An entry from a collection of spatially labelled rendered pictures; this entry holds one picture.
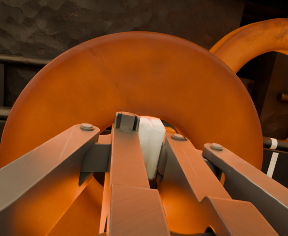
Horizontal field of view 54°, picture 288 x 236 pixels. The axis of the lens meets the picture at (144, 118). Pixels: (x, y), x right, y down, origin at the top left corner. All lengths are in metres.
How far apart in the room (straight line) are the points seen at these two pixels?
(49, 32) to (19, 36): 0.04
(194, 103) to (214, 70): 0.02
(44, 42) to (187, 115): 0.26
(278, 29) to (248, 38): 0.03
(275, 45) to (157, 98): 0.20
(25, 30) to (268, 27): 0.28
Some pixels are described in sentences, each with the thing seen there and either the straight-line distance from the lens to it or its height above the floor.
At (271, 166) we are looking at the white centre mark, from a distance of 0.33.
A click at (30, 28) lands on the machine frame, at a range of 0.39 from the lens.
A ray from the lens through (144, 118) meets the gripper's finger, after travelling 0.15.
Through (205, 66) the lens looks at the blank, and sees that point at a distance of 0.16.
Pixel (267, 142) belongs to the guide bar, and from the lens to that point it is 0.33.
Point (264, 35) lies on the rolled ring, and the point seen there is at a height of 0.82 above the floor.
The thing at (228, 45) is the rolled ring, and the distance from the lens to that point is 0.31.
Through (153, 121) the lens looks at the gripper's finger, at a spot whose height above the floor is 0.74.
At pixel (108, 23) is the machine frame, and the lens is 0.38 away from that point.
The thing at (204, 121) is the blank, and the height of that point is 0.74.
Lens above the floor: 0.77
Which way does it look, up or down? 10 degrees down
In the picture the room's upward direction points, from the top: 11 degrees clockwise
